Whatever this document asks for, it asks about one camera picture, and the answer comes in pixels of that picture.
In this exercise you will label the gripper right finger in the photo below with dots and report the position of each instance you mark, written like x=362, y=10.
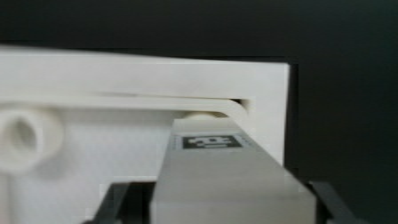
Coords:
x=332, y=210

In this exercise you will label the white desk leg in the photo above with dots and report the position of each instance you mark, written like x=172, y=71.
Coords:
x=224, y=185

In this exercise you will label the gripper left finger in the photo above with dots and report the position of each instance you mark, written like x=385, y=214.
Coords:
x=124, y=205

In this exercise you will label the white desk tabletop tray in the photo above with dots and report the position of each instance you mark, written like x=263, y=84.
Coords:
x=110, y=95

